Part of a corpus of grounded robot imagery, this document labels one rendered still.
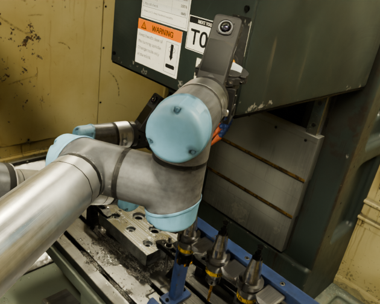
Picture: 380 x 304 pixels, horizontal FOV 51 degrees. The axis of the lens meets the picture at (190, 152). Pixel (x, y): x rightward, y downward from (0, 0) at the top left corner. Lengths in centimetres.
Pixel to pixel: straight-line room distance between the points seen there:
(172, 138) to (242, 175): 123
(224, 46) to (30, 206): 37
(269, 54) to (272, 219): 94
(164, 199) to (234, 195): 124
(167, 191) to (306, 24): 55
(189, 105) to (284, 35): 44
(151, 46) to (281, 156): 76
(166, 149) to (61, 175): 13
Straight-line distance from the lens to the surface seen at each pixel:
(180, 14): 91
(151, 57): 99
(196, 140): 46
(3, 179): 83
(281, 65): 90
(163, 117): 46
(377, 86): 141
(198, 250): 109
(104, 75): 224
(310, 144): 147
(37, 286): 183
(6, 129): 209
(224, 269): 105
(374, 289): 206
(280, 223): 165
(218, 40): 64
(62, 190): 48
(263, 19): 80
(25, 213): 43
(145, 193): 54
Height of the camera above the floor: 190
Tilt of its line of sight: 25 degrees down
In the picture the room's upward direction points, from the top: 9 degrees clockwise
